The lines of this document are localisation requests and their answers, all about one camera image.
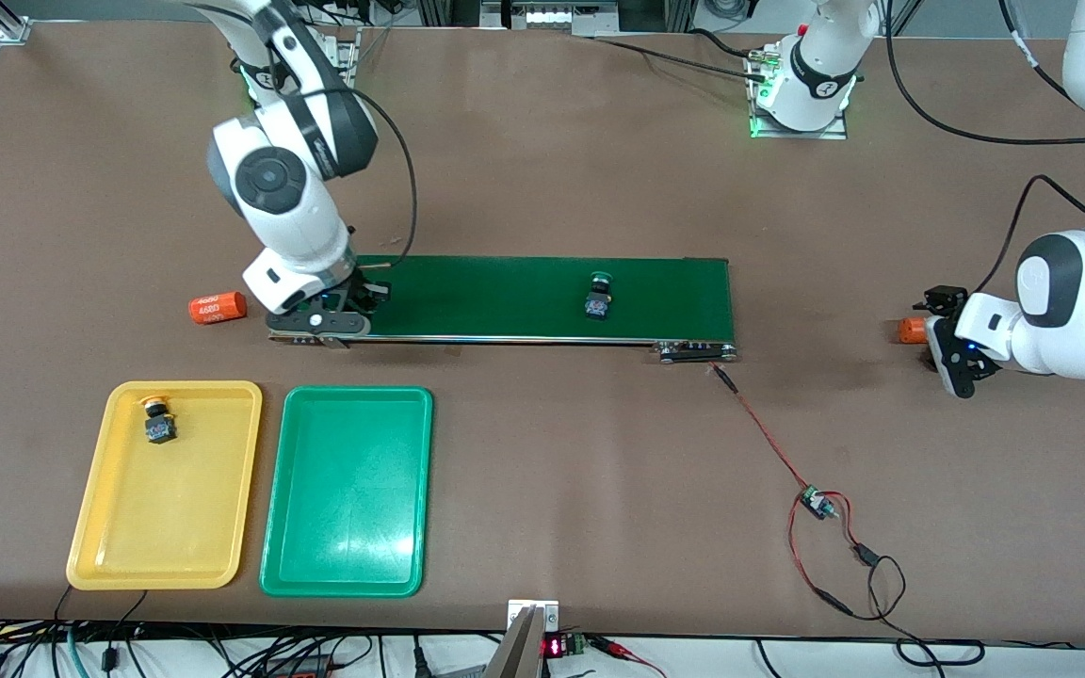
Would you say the white LED light bar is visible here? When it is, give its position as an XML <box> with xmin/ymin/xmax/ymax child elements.
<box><xmin>524</xmin><ymin>8</ymin><xmax>621</xmax><ymax>29</ymax></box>

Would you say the yellow mushroom push button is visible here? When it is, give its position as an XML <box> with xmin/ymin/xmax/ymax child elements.
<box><xmin>141</xmin><ymin>396</ymin><xmax>179</xmax><ymax>446</ymax></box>

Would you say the black cable with inline box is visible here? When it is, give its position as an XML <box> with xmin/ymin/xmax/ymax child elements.
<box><xmin>100</xmin><ymin>589</ymin><xmax>148</xmax><ymax>670</ymax></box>

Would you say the green mushroom push button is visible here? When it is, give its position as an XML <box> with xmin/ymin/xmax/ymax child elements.
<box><xmin>585</xmin><ymin>271</ymin><xmax>617</xmax><ymax>321</ymax></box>

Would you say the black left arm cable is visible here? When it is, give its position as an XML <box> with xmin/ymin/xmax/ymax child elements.
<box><xmin>884</xmin><ymin>0</ymin><xmax>1085</xmax><ymax>298</ymax></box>

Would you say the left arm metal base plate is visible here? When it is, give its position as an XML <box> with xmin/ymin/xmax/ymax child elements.
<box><xmin>750</xmin><ymin>42</ymin><xmax>850</xmax><ymax>140</ymax></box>

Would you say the red black conveyor wire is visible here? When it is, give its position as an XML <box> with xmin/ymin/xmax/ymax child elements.
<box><xmin>712</xmin><ymin>363</ymin><xmax>815</xmax><ymax>494</ymax></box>

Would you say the thin black table cable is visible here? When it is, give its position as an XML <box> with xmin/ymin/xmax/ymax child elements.
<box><xmin>590</xmin><ymin>36</ymin><xmax>769</xmax><ymax>81</ymax></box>

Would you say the black power cable loop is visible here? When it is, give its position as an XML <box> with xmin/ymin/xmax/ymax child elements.
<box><xmin>867</xmin><ymin>556</ymin><xmax>986</xmax><ymax>667</ymax></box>

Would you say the yellow plastic tray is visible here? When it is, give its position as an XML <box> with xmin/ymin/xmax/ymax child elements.
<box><xmin>66</xmin><ymin>380</ymin><xmax>264</xmax><ymax>591</ymax></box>

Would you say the green plastic tray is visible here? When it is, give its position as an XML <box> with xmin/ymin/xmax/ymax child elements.
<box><xmin>259</xmin><ymin>385</ymin><xmax>435</xmax><ymax>599</ymax></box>

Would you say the red power wire loop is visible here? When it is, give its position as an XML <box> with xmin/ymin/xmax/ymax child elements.
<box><xmin>787</xmin><ymin>490</ymin><xmax>881</xmax><ymax>620</ymax></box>

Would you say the red clip lead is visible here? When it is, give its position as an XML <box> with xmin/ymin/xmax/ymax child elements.
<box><xmin>590</xmin><ymin>636</ymin><xmax>671</xmax><ymax>678</ymax></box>

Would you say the green conveyor belt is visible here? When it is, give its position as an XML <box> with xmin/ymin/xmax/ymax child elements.
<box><xmin>268</xmin><ymin>252</ymin><xmax>737</xmax><ymax>365</ymax></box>

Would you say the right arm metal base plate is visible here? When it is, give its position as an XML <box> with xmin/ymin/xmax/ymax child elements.
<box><xmin>316</xmin><ymin>26</ymin><xmax>360</xmax><ymax>95</ymax></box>

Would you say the aluminium frame structure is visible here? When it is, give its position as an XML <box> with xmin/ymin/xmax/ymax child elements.
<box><xmin>415</xmin><ymin>0</ymin><xmax>699</xmax><ymax>37</ymax></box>

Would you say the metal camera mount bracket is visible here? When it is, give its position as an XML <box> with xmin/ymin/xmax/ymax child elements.
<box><xmin>484</xmin><ymin>599</ymin><xmax>562</xmax><ymax>678</ymax></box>

